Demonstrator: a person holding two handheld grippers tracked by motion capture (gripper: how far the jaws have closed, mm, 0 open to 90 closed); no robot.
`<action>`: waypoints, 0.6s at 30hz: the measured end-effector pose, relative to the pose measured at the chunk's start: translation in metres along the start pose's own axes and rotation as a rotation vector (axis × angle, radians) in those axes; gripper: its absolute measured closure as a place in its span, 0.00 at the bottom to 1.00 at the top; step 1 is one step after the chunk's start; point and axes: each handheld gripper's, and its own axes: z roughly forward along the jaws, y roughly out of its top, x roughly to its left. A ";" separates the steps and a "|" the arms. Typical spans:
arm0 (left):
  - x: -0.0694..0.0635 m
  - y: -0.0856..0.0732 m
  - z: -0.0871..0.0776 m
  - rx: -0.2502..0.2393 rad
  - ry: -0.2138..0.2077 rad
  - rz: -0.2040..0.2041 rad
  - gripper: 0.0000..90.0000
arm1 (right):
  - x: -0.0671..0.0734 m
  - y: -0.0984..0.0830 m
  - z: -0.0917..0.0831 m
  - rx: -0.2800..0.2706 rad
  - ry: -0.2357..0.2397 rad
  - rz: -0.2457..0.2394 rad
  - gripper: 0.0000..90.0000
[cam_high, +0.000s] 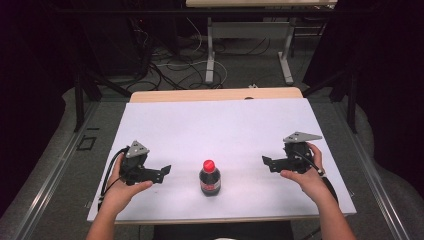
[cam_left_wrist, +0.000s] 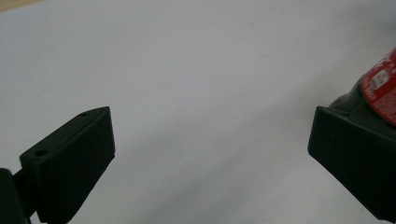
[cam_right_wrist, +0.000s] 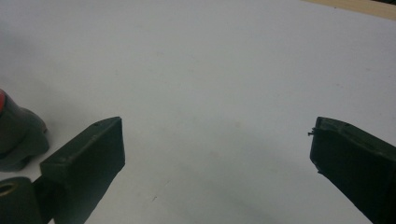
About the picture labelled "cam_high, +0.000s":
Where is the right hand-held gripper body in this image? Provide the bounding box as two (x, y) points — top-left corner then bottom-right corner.
(283, 131), (323, 175)

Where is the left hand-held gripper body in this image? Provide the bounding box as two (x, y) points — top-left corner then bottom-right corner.
(119, 140), (151, 186)

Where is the red bottle cap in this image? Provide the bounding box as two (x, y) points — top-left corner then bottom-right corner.
(202, 159), (217, 174)

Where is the dark cola bottle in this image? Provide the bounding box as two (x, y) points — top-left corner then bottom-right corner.
(198, 159), (222, 197)

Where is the person's right hand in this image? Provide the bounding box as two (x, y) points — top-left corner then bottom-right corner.
(280, 142), (335, 203)

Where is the person's left hand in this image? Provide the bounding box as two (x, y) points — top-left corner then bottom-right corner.
(100, 155), (154, 210)

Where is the white table sheet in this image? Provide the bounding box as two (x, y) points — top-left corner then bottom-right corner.
(86, 97), (357, 223)

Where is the black metal stand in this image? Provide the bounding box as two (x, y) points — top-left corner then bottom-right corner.
(73, 66), (132, 133)
(301, 66), (358, 135)

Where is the person's dark clothing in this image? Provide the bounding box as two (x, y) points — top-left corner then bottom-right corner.
(152, 220), (295, 240)

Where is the wooden table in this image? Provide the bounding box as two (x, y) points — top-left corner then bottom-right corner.
(87, 87), (357, 226)

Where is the white desk with metal legs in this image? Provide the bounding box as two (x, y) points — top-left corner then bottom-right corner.
(185, 0), (338, 86)

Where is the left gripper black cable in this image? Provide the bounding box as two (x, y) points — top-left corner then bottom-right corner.
(97, 146), (130, 212)

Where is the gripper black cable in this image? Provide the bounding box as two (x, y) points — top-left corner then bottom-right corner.
(97, 146), (130, 212)
(293, 150), (340, 205)

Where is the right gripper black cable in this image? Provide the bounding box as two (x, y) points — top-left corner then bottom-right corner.
(293, 150), (340, 205)

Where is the aluminium floor rail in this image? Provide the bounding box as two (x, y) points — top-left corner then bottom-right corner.
(333, 100), (412, 240)
(13, 100), (101, 240)

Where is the bundle of black floor cables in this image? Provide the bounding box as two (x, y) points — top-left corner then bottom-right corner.
(125, 18), (209, 92)

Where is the white floor cable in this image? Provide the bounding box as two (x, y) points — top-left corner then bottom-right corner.
(155, 16), (229, 88)

